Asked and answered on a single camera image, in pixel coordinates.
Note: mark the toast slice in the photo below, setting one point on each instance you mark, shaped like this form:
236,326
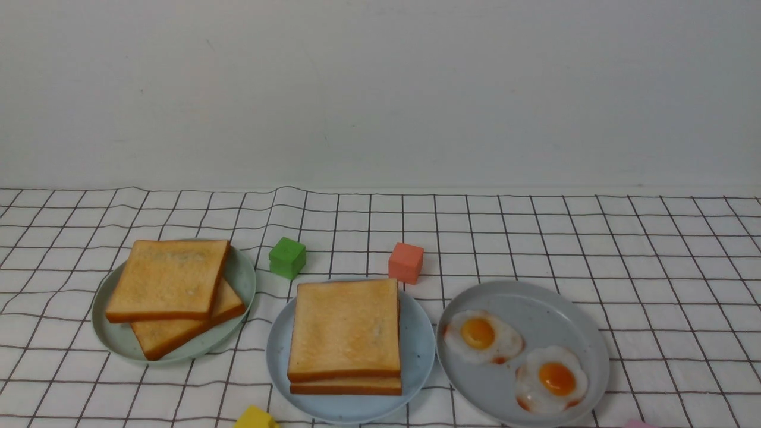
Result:
157,338
169,279
383,386
345,329

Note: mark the orange-red cube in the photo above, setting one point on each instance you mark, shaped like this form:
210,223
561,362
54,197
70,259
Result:
405,263

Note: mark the green cube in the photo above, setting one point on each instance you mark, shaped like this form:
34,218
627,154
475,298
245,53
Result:
287,258

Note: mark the light blue plate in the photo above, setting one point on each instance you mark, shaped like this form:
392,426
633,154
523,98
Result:
417,348

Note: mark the left fried egg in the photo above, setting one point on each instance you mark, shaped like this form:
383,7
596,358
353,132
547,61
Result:
480,337

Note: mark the fried egg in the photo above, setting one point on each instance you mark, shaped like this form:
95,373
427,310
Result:
480,337
550,380

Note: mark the grey plate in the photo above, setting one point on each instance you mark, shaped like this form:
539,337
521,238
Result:
544,318

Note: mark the right fried egg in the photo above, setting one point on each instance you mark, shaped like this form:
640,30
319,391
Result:
550,380

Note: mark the yellow block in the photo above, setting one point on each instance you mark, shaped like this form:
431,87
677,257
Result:
254,417

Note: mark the pale green plate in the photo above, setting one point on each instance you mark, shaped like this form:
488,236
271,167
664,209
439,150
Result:
120,338

